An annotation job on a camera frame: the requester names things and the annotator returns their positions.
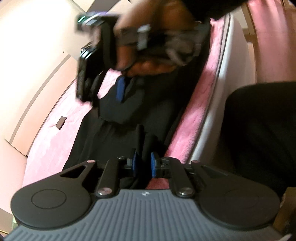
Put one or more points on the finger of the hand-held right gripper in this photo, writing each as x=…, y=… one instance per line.
x=120, y=89
x=98, y=90

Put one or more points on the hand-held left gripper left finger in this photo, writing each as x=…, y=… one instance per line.
x=135, y=165

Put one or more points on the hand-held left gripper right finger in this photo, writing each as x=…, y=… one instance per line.
x=153, y=165

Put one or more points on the black pants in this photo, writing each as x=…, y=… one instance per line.
x=138, y=115

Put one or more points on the person's right hand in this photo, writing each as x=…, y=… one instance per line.
x=150, y=46

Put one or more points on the black smartphone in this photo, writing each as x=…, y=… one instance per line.
x=61, y=122

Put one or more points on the beige headboard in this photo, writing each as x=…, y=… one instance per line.
x=34, y=97

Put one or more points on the pink ribbed blanket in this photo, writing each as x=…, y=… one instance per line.
x=57, y=143

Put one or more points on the person's black trousers leg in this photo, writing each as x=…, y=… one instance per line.
x=259, y=127

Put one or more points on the white mattress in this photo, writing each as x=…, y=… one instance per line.
x=231, y=69

